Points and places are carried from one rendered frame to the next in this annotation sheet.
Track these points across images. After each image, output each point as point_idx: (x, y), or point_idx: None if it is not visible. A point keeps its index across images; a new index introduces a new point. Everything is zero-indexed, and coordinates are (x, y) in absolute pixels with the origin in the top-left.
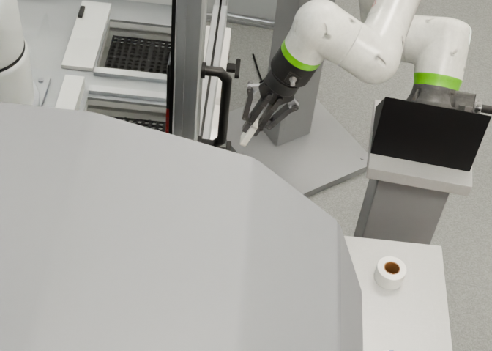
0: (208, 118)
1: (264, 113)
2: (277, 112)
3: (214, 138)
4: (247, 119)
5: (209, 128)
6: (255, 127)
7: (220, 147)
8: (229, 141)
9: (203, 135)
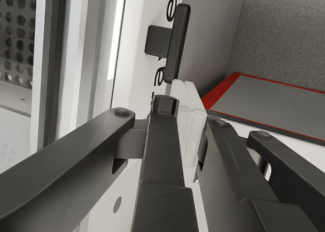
0: None
1: (211, 180)
2: (302, 197)
3: (134, 12)
4: (125, 165)
5: (76, 47)
6: (184, 165)
7: (157, 32)
8: (183, 5)
9: (60, 75)
